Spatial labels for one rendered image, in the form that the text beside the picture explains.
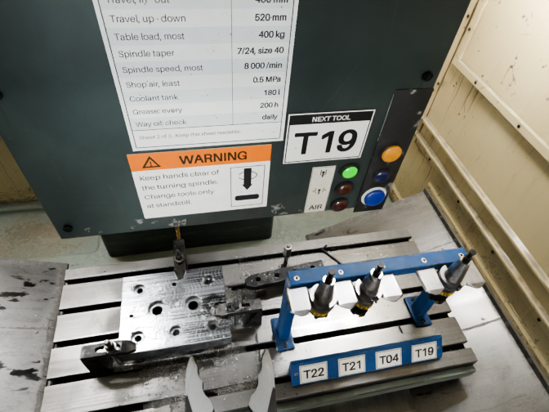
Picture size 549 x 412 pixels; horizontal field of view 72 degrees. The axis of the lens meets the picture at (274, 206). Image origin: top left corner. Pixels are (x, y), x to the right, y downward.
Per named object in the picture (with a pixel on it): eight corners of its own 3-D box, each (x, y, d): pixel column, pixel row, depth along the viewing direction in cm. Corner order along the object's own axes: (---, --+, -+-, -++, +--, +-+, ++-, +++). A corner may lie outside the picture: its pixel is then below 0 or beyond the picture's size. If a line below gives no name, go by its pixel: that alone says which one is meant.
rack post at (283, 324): (295, 348, 110) (309, 301, 88) (277, 351, 109) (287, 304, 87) (287, 316, 117) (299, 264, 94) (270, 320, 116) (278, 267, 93)
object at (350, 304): (360, 307, 87) (361, 306, 86) (338, 311, 86) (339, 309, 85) (350, 280, 91) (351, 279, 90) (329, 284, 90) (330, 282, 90)
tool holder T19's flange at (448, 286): (456, 270, 96) (460, 264, 94) (466, 291, 92) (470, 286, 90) (432, 270, 96) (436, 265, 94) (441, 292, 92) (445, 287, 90)
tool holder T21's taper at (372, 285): (372, 277, 90) (380, 261, 85) (381, 293, 87) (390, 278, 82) (355, 283, 89) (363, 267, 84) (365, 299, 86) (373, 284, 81)
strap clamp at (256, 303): (261, 324, 114) (263, 301, 103) (217, 332, 112) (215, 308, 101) (259, 314, 116) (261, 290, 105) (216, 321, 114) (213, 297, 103)
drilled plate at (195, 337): (231, 343, 106) (230, 337, 102) (122, 362, 101) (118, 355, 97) (222, 273, 120) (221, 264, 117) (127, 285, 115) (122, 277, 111)
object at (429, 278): (447, 293, 91) (448, 292, 90) (426, 297, 90) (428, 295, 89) (433, 268, 95) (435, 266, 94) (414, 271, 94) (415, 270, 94)
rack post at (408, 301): (431, 324, 118) (476, 275, 96) (416, 328, 117) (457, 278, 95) (417, 296, 125) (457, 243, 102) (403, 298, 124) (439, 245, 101)
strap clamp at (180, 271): (189, 292, 120) (184, 266, 108) (178, 293, 119) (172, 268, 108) (187, 257, 128) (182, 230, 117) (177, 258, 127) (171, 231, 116)
